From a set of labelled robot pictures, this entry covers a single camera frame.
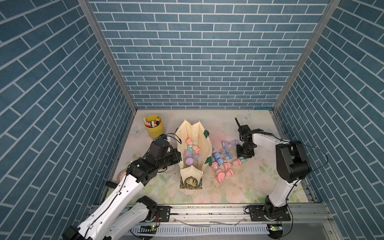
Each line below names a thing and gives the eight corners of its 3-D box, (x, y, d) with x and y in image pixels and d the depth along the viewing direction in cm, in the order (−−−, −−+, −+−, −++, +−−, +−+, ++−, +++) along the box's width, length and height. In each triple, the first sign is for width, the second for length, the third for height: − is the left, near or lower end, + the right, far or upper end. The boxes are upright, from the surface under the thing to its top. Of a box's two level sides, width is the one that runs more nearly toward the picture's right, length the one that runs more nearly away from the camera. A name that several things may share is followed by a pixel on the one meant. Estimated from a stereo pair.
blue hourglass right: (226, 160, 93) (227, 159, 91) (220, 151, 98) (221, 149, 96) (232, 158, 94) (232, 156, 93) (225, 148, 99) (226, 146, 97)
